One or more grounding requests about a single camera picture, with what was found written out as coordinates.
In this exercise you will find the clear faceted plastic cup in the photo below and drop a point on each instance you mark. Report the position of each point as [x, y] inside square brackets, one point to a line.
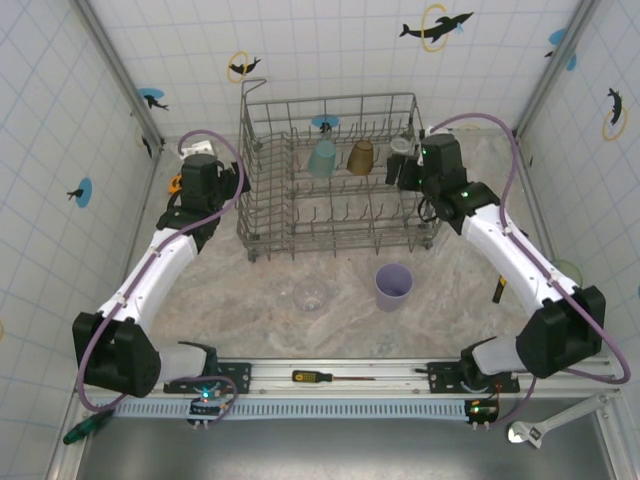
[401, 146]

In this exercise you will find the amber textured plastic cup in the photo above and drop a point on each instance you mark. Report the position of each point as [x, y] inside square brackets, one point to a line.
[360, 160]

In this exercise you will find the teal plastic cup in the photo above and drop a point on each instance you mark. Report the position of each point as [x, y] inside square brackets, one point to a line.
[320, 162]

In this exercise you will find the lilac plastic cup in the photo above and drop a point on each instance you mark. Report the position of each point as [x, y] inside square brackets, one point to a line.
[387, 300]

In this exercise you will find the clear round plastic cup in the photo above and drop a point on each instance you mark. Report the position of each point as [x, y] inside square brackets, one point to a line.
[310, 300]

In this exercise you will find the green translucent plastic cup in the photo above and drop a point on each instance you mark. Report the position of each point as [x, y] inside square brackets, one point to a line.
[570, 269]

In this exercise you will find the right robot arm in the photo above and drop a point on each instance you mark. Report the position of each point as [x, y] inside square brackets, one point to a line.
[510, 260]

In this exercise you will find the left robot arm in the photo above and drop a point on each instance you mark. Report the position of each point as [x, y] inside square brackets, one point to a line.
[165, 265]

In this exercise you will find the orange tape measure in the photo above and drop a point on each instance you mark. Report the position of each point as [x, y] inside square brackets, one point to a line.
[175, 184]

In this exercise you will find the blue plastic cup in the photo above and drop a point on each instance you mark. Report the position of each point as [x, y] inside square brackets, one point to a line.
[325, 121]

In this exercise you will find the blue circle shark sticker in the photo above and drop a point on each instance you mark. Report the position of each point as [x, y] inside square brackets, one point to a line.
[150, 95]

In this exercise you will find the blue circle fish sticker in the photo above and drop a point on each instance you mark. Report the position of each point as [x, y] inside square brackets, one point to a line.
[85, 192]

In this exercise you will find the yellow black hammer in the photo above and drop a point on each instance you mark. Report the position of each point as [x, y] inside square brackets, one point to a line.
[499, 292]

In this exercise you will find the yellow black screwdriver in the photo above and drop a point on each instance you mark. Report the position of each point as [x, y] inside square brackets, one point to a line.
[305, 376]

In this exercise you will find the steel adjustable wrench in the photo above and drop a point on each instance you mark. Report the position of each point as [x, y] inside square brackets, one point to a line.
[565, 415]

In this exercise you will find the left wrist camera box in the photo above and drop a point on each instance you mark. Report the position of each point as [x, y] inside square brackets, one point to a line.
[200, 148]

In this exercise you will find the aluminium side rail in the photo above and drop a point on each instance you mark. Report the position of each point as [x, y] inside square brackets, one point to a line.
[538, 210]

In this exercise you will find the aluminium corner post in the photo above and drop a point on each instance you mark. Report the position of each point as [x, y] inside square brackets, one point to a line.
[115, 75]
[555, 70]

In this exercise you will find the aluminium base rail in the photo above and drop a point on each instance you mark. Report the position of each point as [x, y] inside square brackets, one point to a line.
[400, 365]

